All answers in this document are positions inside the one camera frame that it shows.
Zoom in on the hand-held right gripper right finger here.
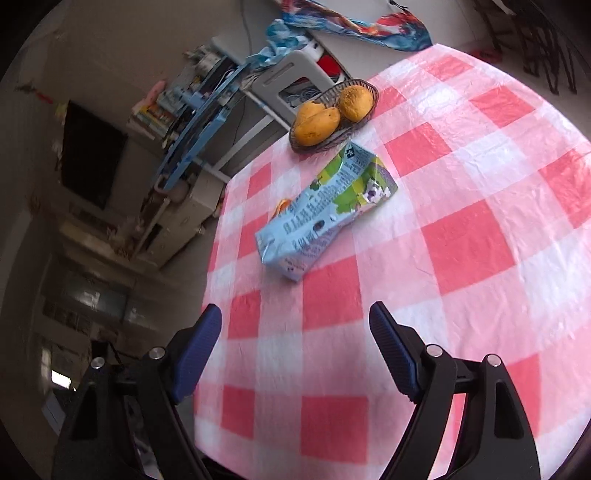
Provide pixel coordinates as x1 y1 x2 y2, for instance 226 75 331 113
368 301 542 480

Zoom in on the black folding chair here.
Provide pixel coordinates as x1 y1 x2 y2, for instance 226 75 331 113
475 0 587 95

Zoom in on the blue study desk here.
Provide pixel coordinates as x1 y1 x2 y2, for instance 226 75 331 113
152 46 278 204

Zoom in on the blue crumpled cloth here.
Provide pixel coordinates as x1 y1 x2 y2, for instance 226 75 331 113
247 18 315 70

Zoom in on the cream television cabinet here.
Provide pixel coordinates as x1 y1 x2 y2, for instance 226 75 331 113
111 180 227 268

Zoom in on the blue drink carton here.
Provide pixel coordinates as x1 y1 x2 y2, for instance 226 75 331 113
255 141 399 283

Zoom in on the black television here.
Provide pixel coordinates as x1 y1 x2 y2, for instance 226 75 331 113
58 99 130 210

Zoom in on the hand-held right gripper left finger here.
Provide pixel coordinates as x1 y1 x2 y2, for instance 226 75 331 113
51 304 223 480

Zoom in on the colourful printed bag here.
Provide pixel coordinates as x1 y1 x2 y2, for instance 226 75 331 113
277 0 435 51

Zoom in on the row of books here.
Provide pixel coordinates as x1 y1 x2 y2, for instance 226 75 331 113
131 90 185 139

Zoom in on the white plastic stool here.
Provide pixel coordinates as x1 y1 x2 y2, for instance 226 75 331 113
240 39 347 112

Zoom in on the woven basket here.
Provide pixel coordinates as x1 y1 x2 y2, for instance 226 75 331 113
288 78 380 155

